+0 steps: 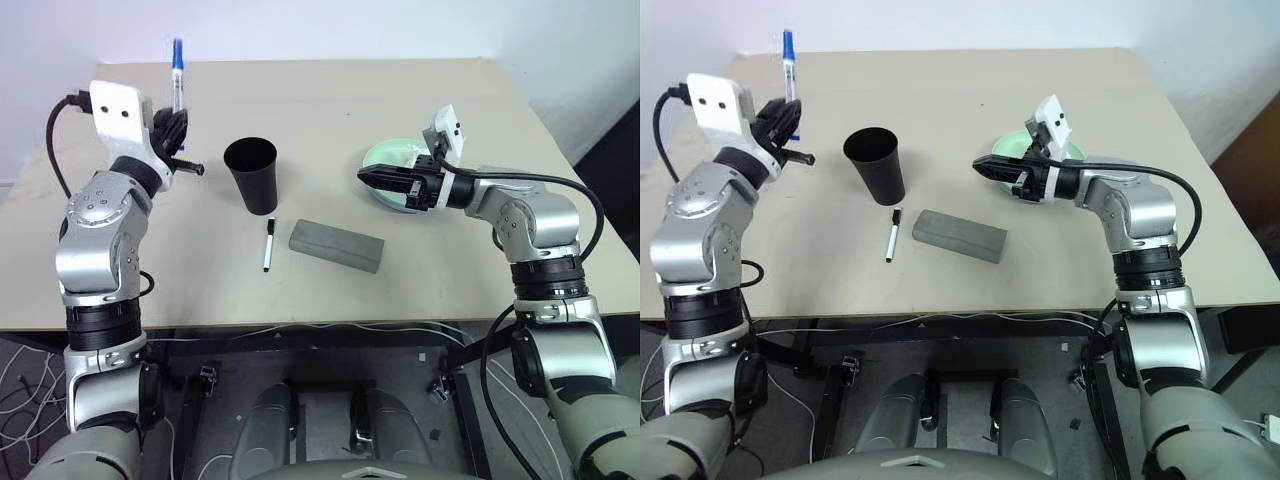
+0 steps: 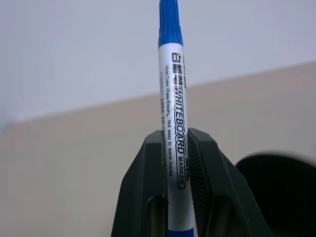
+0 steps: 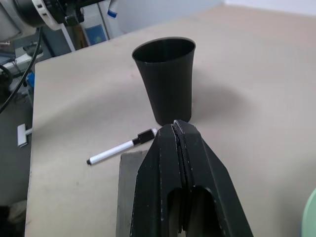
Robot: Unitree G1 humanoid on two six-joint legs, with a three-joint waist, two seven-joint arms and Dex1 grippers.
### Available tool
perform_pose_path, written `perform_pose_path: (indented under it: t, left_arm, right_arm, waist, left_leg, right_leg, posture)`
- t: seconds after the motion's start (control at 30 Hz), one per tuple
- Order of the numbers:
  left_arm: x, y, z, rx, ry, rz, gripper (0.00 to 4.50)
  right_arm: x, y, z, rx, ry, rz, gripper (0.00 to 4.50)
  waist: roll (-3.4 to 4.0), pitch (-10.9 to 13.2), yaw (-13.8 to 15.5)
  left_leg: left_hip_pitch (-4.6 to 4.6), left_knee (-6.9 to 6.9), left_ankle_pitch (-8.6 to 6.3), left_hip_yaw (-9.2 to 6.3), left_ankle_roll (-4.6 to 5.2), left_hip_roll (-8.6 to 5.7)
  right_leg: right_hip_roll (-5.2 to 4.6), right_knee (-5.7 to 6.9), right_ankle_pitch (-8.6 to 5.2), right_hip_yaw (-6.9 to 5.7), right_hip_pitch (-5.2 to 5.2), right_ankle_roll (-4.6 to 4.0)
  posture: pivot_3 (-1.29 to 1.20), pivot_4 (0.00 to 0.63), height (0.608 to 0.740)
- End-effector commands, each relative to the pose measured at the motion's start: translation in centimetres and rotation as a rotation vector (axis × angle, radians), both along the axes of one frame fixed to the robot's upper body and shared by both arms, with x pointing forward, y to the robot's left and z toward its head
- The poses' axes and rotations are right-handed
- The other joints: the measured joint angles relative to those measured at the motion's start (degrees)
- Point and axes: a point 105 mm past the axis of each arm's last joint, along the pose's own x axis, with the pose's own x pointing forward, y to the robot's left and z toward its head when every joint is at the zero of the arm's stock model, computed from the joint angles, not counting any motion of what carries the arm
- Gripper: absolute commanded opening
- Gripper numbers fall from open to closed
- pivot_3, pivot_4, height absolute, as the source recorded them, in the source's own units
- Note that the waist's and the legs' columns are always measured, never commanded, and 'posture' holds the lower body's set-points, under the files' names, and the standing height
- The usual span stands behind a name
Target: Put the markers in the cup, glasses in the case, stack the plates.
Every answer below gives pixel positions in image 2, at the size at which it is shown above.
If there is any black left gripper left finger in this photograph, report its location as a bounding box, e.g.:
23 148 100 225
110 130 169 237

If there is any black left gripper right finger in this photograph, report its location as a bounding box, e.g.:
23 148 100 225
187 127 272 237

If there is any blue whiteboard marker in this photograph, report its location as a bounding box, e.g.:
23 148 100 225
157 0 196 237

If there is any black pen holder cup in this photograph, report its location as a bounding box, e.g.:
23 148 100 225
234 153 316 237

